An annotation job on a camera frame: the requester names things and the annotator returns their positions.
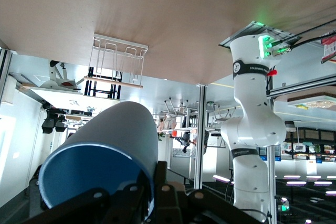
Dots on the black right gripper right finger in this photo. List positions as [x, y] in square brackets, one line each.
[178, 208]

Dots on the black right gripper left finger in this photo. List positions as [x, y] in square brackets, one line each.
[86, 208]

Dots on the blue plastic cup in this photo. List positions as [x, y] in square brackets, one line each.
[118, 129]

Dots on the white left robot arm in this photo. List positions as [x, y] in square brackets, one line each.
[252, 129]

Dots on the black office chair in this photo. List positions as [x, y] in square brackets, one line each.
[53, 121]

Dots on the white desk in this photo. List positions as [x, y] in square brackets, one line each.
[76, 98]

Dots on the red white label sign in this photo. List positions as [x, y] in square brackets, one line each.
[329, 48]

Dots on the aluminium frame post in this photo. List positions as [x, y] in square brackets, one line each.
[201, 134]

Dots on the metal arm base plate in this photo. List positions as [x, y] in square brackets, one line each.
[244, 33]

